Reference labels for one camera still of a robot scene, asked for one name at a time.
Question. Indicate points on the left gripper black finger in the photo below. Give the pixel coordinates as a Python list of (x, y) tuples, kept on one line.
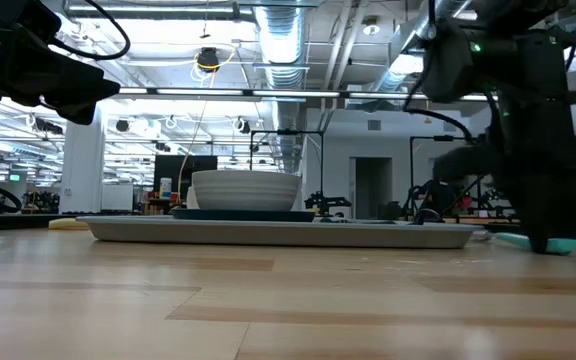
[(78, 95)]

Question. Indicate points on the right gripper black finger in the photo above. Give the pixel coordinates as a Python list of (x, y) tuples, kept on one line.
[(558, 200), (525, 200)]

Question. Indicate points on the dark teal plate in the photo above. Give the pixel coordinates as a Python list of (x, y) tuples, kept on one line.
[(183, 215)]

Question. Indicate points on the white ribbed bowl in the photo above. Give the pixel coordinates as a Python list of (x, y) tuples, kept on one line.
[(245, 192)]

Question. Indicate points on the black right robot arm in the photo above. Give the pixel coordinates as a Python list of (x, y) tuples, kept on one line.
[(518, 50)]

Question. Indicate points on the small black background robot arm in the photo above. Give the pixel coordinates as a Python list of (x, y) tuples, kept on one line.
[(325, 202)]

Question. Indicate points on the grey plastic tray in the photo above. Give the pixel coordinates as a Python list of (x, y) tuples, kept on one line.
[(168, 235)]

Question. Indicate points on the white building column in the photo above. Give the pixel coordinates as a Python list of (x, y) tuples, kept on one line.
[(82, 165)]

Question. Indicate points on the person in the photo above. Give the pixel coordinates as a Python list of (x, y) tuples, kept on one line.
[(438, 195)]

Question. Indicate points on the dark grey domed object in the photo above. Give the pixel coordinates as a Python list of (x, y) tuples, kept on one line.
[(427, 216)]

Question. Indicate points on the green lit sign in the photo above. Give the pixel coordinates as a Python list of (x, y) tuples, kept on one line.
[(14, 177)]

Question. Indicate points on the white cabinet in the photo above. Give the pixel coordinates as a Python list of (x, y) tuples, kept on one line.
[(117, 197)]

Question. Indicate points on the black monitor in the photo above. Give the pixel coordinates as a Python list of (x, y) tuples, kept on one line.
[(168, 167)]

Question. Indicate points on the white wipes canister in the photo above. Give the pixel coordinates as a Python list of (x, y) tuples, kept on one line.
[(165, 189)]

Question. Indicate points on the pale yellow pad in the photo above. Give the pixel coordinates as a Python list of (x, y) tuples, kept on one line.
[(68, 224)]

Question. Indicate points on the long ceiling light strip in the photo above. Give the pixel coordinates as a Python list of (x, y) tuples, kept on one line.
[(208, 92)]

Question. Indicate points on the white plastic tub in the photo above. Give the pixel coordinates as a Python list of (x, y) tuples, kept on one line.
[(191, 200)]

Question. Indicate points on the black metal frame rig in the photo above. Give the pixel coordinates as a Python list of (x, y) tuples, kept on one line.
[(440, 138), (288, 132)]

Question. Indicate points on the black ceiling camera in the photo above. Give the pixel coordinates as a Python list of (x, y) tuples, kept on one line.
[(208, 59)]

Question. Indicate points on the silver ribbed ceiling duct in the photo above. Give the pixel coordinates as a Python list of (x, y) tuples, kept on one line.
[(280, 30)]

